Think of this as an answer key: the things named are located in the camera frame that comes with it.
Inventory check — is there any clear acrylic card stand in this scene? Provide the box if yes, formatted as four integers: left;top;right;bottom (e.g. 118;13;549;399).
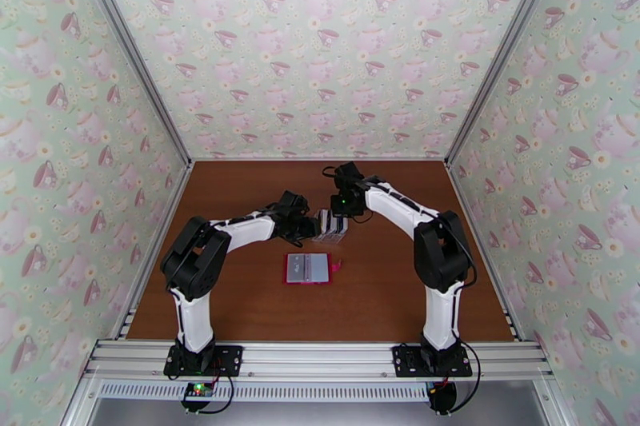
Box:
310;208;350;246

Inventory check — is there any grey metal shelf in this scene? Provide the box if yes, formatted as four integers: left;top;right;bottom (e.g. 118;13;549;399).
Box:
90;399;551;426

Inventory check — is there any green lit controller board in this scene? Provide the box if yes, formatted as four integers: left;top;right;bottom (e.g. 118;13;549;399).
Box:
181;380;215;402

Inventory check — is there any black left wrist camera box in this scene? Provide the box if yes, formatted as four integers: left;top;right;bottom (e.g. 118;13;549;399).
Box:
276;189;310;215

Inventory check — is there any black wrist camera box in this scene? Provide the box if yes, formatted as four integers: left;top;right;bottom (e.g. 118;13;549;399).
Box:
276;189;310;215
332;161;366;190

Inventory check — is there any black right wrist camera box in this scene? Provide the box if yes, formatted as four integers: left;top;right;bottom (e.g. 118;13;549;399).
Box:
332;161;366;190

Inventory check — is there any aluminium side rail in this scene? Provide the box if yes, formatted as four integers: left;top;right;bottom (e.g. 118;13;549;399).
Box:
115;163;195;340

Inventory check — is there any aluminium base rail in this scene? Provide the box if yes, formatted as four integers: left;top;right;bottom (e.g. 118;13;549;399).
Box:
82;339;557;382

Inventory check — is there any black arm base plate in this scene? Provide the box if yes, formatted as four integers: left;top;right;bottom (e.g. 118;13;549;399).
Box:
391;344;474;379
163;344;245;379

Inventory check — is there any white perforated cable tray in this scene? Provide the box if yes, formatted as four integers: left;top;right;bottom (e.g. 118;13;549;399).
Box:
97;381;432;403

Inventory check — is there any black power cable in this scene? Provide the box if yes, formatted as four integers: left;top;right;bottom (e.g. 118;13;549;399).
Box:
434;341;482;415
182;374;237;416

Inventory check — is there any black round controller mount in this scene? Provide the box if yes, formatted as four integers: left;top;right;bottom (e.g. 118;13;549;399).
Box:
426;380;458;413

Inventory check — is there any aluminium corner post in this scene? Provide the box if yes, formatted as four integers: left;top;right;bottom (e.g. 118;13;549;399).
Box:
67;0;195;167
443;0;572;167

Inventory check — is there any aluminium frame leg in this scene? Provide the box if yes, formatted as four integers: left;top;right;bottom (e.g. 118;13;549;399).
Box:
58;372;101;426
534;374;569;426

